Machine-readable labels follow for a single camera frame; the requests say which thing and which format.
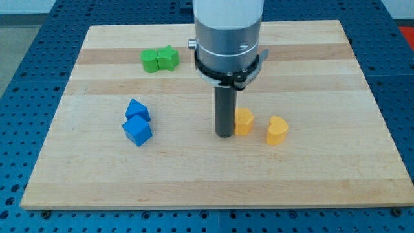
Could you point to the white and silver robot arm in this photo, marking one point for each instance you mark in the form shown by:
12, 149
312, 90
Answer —
226, 41

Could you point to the blue cube block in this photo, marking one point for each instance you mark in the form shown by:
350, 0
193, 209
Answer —
137, 130

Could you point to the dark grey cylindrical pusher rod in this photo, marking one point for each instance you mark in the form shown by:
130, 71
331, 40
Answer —
225, 103

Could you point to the wooden board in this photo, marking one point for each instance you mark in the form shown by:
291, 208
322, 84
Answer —
338, 152

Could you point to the yellow hexagon block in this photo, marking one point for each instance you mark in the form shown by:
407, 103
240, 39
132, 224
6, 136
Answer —
244, 121

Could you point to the yellow heart block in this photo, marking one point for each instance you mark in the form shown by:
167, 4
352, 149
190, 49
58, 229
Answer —
277, 130

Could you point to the green round block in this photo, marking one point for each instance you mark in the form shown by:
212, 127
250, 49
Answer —
149, 59

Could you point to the blue triangular block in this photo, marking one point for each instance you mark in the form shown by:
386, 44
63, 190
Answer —
136, 108

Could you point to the green star block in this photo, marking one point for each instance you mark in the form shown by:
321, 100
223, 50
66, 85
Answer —
168, 58

